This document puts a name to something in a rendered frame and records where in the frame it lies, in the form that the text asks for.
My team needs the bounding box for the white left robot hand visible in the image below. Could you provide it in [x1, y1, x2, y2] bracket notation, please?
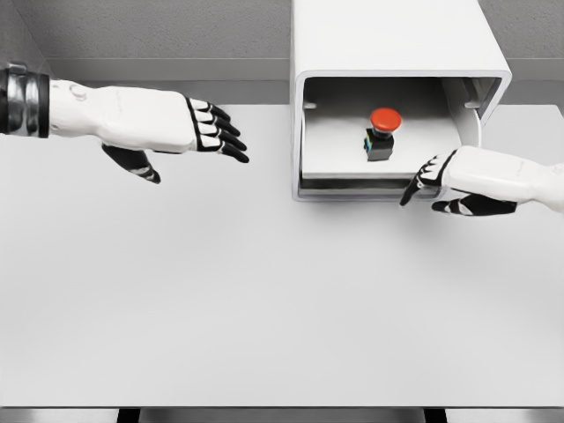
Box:
[93, 85, 250, 185]

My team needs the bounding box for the white tabletop storage cabinet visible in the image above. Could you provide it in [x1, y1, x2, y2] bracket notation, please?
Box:
[290, 0, 514, 204]

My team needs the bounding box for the white cabinet drawer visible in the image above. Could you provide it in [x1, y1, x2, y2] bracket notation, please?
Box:
[297, 105, 482, 199]

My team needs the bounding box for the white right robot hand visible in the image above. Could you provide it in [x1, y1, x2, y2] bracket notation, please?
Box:
[398, 145, 539, 218]

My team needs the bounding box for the red button load switch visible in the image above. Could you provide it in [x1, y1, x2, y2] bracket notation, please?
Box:
[363, 108, 403, 163]

